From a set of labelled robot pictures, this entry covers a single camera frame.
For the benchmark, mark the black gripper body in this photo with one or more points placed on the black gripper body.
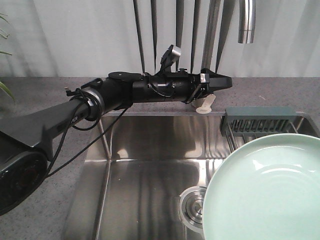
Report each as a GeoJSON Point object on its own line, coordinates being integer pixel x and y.
{"type": "Point", "coordinates": [178, 86]}

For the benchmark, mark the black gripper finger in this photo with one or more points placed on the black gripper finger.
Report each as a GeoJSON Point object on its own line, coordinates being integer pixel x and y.
{"type": "Point", "coordinates": [217, 81]}

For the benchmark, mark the steel faucet lever handle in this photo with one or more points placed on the steel faucet lever handle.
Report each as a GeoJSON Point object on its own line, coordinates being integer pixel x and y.
{"type": "Point", "coordinates": [203, 105]}

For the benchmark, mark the light green round plate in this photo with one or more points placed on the light green round plate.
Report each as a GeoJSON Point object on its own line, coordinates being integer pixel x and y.
{"type": "Point", "coordinates": [268, 189]}

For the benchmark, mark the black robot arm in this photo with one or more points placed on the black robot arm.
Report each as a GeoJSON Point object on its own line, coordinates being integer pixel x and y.
{"type": "Point", "coordinates": [26, 142]}

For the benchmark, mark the metal dish drying rack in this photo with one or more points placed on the metal dish drying rack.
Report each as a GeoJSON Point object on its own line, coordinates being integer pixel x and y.
{"type": "Point", "coordinates": [252, 122]}

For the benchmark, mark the stainless steel faucet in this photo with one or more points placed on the stainless steel faucet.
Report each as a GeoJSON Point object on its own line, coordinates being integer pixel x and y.
{"type": "Point", "coordinates": [246, 30]}

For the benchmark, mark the stainless steel sink basin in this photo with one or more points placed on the stainless steel sink basin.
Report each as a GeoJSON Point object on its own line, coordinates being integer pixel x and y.
{"type": "Point", "coordinates": [133, 177]}

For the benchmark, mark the round steel sink drain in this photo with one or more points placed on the round steel sink drain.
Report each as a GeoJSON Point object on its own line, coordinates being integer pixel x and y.
{"type": "Point", "coordinates": [190, 207]}

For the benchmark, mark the white pleated curtain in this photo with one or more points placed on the white pleated curtain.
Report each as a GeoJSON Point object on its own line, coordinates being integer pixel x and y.
{"type": "Point", "coordinates": [86, 38]}

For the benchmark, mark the green potted plant leaves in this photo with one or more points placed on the green potted plant leaves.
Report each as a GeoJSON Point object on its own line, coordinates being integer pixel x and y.
{"type": "Point", "coordinates": [4, 35]}

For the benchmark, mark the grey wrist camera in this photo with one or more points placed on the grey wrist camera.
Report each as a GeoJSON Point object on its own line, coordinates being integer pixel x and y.
{"type": "Point", "coordinates": [171, 55]}

